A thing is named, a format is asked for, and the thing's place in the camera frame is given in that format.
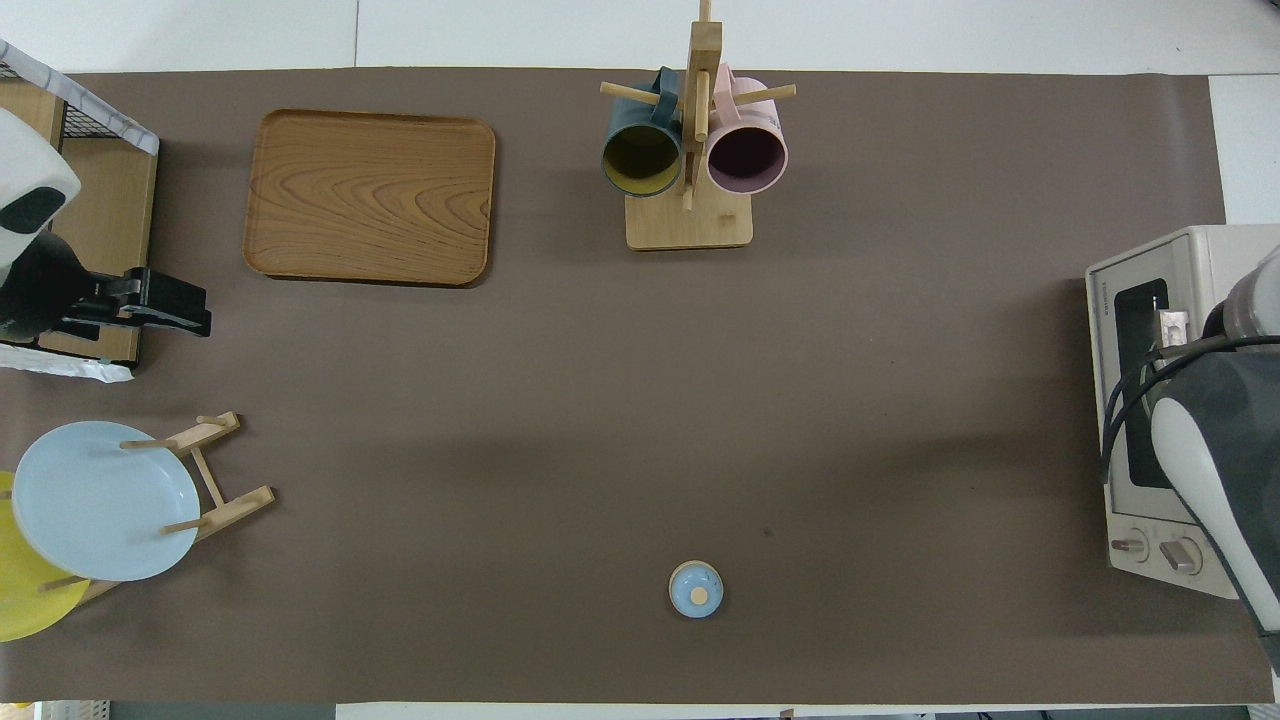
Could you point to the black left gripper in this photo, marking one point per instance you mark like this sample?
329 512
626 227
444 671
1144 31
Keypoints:
165 302

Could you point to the glass toaster oven door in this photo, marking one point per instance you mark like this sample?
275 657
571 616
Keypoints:
1125 330

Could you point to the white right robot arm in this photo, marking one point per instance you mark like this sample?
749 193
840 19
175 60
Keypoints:
1230 440

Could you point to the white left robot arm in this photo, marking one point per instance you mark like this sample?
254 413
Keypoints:
30 170

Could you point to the beige toaster oven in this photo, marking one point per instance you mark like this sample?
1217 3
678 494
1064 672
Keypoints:
1130 500

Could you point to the silver oven knob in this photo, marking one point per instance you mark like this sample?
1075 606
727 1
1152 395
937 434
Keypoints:
1130 546
1182 557

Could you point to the wooden shelf unit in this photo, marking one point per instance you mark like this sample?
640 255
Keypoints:
110 210

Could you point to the white checked cloth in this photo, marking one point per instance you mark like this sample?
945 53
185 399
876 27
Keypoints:
110 125

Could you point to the light blue plate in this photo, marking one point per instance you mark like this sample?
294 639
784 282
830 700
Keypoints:
95 505

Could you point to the wooden plate rack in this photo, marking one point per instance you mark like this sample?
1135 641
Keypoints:
235 505

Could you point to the brown wooden tray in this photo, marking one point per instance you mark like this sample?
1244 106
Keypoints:
370 195

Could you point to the yellow plate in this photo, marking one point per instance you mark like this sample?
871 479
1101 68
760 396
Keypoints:
25 605

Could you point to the dark blue mug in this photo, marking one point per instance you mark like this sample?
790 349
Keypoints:
640 160

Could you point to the wooden mug tree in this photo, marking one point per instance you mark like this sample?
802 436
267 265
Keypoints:
690 225

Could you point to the brown table mat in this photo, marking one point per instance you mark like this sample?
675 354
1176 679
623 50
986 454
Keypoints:
700 400

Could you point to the pink mug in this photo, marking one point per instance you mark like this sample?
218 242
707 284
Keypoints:
746 160

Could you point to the small blue call bell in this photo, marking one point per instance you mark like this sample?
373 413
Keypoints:
695 590

